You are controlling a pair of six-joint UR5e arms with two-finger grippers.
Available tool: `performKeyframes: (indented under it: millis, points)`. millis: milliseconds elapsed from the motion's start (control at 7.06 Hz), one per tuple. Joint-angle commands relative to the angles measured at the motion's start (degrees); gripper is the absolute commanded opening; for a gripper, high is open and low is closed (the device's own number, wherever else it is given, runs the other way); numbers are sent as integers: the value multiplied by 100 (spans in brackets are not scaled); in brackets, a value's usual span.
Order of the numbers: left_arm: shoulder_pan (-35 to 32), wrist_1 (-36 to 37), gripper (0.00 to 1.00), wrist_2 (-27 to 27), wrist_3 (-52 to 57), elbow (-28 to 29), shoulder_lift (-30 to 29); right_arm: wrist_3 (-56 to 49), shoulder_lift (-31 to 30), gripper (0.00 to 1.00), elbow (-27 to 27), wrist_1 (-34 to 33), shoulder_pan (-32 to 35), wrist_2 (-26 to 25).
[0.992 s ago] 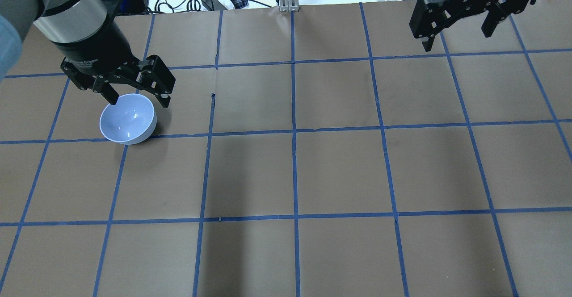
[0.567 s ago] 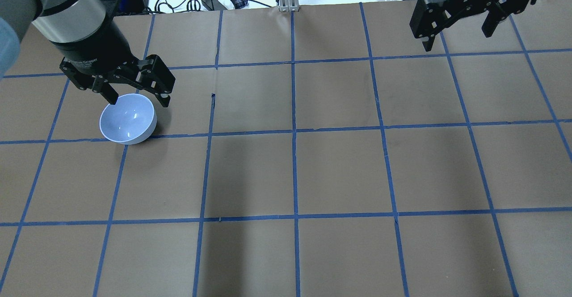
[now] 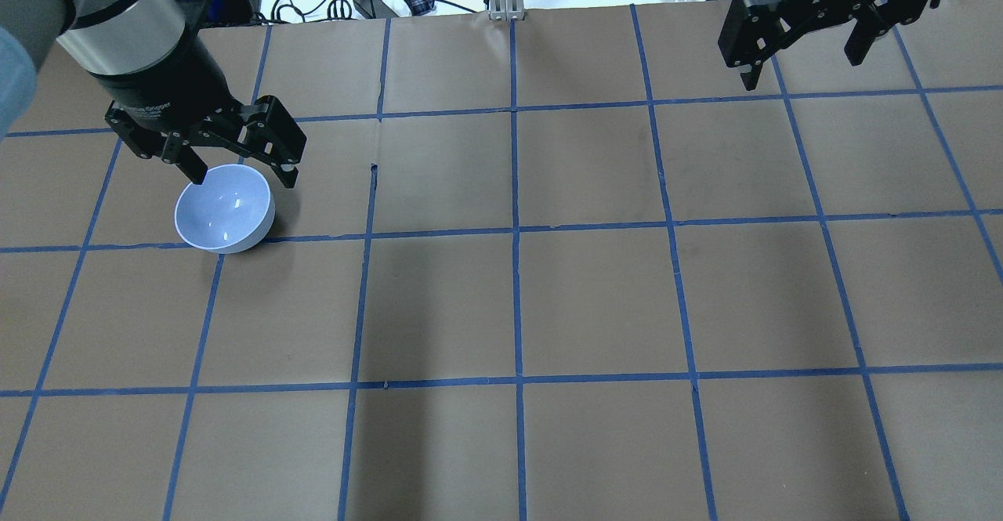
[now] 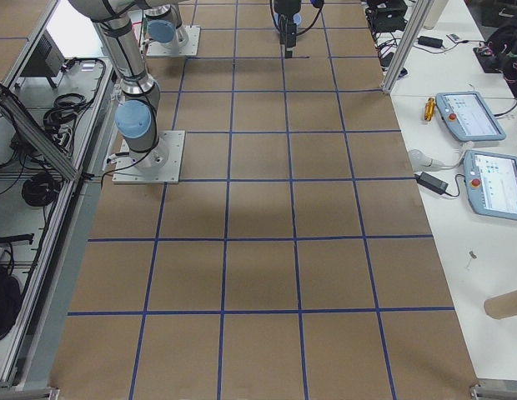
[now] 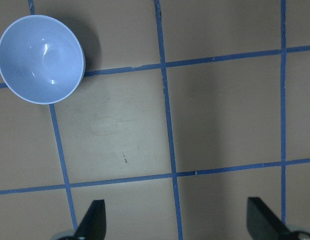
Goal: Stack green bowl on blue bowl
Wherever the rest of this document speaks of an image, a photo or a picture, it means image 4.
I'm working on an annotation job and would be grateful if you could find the near teach pendant tablet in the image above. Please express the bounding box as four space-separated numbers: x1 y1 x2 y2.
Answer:
463 150 517 221

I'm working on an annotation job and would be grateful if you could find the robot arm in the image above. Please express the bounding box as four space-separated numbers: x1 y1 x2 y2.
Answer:
138 1 307 58
70 1 167 170

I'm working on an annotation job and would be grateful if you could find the far teach pendant tablet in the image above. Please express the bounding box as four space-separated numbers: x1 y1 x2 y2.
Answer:
435 92 506 143

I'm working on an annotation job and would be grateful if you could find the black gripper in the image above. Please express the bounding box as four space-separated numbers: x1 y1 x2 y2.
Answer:
271 0 302 58

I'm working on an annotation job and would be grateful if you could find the white light bulb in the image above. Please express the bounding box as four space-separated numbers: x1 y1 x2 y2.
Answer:
408 149 453 172

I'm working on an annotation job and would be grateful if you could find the teach pendant tablet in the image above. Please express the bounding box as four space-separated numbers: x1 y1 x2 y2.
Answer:
435 92 506 143
463 150 517 221

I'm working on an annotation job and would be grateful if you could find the gold metal cylinder tool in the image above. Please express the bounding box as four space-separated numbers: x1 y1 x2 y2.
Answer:
424 97 435 122

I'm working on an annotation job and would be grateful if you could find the cardboard tube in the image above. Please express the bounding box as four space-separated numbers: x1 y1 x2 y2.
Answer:
484 290 517 320

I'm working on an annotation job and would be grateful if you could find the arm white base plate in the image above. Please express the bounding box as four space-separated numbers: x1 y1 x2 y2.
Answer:
112 130 185 184
143 21 201 58

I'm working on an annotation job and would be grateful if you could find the aluminium frame post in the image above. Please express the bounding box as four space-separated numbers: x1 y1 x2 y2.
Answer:
382 0 434 94

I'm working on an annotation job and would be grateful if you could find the black power adapter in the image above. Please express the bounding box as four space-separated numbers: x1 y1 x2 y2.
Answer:
415 172 448 195

